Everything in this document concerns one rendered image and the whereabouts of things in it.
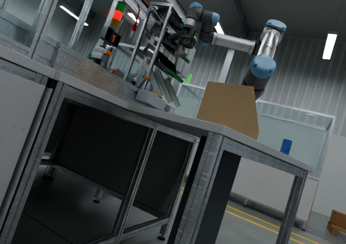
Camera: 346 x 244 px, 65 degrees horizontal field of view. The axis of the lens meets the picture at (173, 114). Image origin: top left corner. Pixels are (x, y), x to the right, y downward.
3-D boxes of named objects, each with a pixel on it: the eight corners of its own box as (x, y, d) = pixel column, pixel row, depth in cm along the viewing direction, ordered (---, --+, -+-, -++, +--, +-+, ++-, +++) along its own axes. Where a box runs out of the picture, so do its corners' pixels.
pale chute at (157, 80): (168, 104, 191) (173, 100, 189) (157, 98, 180) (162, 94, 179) (155, 74, 204) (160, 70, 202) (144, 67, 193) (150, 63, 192)
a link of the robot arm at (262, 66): (262, 94, 139) (278, 41, 173) (275, 72, 127) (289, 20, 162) (240, 86, 140) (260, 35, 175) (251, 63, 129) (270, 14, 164)
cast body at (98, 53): (105, 62, 136) (110, 49, 137) (100, 58, 132) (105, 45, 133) (93, 59, 140) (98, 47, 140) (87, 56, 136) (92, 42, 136)
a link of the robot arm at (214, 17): (216, 28, 173) (199, 22, 173) (221, 11, 164) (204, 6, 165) (213, 34, 167) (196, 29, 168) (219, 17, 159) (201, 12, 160)
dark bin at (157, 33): (181, 55, 195) (188, 47, 193) (172, 48, 184) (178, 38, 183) (159, 38, 210) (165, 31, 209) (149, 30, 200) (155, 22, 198)
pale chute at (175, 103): (176, 108, 204) (180, 105, 203) (166, 104, 194) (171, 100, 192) (163, 80, 218) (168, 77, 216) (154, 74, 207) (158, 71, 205)
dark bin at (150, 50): (174, 76, 193) (180, 68, 192) (164, 70, 183) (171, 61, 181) (153, 58, 209) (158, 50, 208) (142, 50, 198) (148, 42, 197)
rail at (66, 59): (161, 119, 172) (167, 103, 173) (51, 70, 92) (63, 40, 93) (154, 117, 175) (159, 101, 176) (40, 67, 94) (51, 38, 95)
